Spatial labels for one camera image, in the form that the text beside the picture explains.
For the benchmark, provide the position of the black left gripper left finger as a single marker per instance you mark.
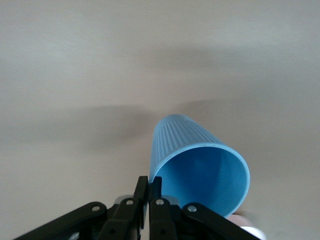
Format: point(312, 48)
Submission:
point(122, 217)

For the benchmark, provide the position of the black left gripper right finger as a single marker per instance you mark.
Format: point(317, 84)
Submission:
point(162, 220)

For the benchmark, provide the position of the blue ribbed plastic cup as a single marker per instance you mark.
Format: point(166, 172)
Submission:
point(205, 180)

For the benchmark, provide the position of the pale pink bowl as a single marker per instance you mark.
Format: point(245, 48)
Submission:
point(247, 228)

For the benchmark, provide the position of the brown table cover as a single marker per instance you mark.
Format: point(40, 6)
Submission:
point(75, 75)

